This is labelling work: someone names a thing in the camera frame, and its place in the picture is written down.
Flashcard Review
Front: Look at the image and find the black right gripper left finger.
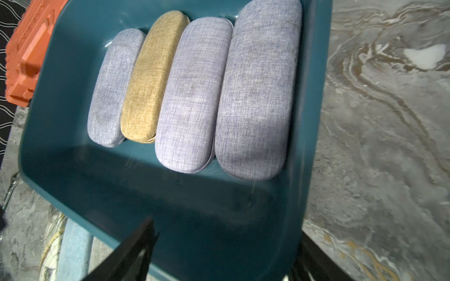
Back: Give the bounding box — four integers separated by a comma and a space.
83, 217, 159, 281

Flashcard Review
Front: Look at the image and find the light blue glasses case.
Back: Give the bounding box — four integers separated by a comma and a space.
56, 219, 93, 281

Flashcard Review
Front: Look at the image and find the teal plastic storage tray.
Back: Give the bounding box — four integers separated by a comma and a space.
18, 1, 333, 281

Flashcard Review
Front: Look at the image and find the cream map print glasses case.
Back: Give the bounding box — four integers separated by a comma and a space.
39, 212, 67, 281

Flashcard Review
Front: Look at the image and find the lavender fabric glasses case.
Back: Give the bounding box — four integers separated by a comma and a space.
155, 17, 233, 174
214, 1, 302, 181
87, 28, 146, 148

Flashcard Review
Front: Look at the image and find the orange plastic tool case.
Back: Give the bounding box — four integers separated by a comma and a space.
5, 0, 68, 107

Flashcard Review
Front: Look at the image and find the tan fabric glasses case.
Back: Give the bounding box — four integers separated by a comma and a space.
120, 11, 190, 144

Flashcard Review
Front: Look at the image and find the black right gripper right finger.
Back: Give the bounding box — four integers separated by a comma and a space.
289, 231, 354, 281

